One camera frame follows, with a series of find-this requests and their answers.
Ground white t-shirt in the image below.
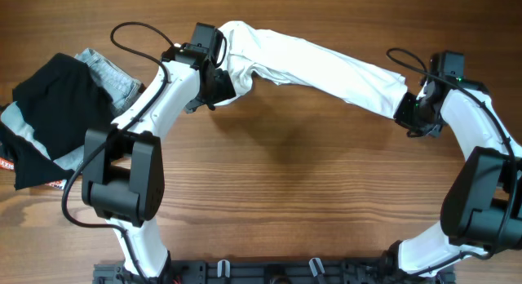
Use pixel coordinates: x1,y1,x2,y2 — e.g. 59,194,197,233
219,20,407,118

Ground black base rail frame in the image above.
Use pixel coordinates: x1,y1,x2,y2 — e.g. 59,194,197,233
92,257,454,284

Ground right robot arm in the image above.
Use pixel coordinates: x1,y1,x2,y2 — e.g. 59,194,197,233
378,51,521,283

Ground black garment with red label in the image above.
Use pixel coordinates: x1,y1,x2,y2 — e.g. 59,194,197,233
0,104,135,191

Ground black folded garment top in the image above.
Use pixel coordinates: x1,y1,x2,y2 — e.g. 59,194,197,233
12,53,114,160

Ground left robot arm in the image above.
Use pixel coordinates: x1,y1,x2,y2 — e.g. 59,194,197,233
82,23,236,283

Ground light blue denim jeans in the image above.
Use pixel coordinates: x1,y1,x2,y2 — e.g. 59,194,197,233
0,47,144,174

